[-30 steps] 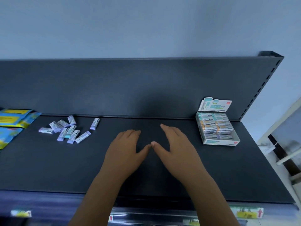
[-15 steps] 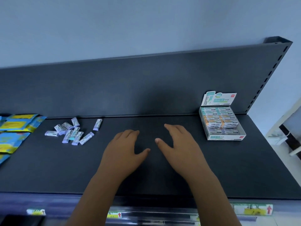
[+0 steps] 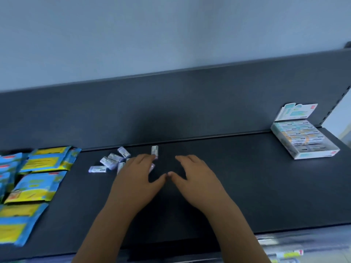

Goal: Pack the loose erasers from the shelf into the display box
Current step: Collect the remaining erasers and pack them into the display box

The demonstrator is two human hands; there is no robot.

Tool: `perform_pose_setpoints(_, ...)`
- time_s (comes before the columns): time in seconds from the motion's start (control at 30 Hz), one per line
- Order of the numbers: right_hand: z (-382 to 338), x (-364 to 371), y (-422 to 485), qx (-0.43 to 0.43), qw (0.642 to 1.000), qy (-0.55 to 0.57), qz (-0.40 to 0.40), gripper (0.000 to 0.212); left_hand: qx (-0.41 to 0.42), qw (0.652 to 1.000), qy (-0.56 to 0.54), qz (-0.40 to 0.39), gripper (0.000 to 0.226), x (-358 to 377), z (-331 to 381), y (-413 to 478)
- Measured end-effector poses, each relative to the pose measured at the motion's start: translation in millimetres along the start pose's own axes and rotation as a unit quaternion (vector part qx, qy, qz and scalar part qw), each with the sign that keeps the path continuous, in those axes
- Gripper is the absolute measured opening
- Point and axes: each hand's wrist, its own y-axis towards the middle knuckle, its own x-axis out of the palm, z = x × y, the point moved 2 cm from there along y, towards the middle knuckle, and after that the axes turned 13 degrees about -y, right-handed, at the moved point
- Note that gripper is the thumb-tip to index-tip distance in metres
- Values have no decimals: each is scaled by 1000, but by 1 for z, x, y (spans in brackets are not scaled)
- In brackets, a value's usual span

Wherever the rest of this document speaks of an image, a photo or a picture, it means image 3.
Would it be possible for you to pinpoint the shelf label with red arrow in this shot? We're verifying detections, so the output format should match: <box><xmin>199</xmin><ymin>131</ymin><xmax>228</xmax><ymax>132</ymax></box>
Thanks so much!
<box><xmin>275</xmin><ymin>249</ymin><xmax>304</xmax><ymax>259</ymax></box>

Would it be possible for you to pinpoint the dark grey shelf back panel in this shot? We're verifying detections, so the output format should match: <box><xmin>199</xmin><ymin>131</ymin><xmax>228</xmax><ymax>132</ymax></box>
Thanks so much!
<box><xmin>0</xmin><ymin>47</ymin><xmax>351</xmax><ymax>154</ymax></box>

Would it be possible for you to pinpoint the person's left hand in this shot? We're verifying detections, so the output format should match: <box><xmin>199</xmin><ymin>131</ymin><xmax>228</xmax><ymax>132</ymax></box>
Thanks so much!
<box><xmin>105</xmin><ymin>153</ymin><xmax>167</xmax><ymax>217</ymax></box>

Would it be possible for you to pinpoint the shelf front price rail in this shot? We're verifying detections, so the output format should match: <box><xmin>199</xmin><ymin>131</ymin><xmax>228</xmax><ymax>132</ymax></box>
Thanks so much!
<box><xmin>0</xmin><ymin>224</ymin><xmax>351</xmax><ymax>263</ymax></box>

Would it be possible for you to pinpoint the person's right hand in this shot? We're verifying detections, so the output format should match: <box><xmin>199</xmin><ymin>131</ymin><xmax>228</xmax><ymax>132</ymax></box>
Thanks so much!
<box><xmin>167</xmin><ymin>155</ymin><xmax>239</xmax><ymax>217</ymax></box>

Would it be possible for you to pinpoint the stack of blue yellow packets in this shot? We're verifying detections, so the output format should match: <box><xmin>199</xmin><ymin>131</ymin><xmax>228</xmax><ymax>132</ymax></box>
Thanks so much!
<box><xmin>0</xmin><ymin>146</ymin><xmax>82</xmax><ymax>247</ymax></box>

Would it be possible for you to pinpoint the white box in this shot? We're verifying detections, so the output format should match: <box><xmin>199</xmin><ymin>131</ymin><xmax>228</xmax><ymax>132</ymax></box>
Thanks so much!
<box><xmin>271</xmin><ymin>102</ymin><xmax>340</xmax><ymax>160</ymax></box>

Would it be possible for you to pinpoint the pile of small erasers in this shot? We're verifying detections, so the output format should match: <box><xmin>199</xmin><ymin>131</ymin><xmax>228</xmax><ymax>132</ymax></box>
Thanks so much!
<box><xmin>88</xmin><ymin>146</ymin><xmax>159</xmax><ymax>174</ymax></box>

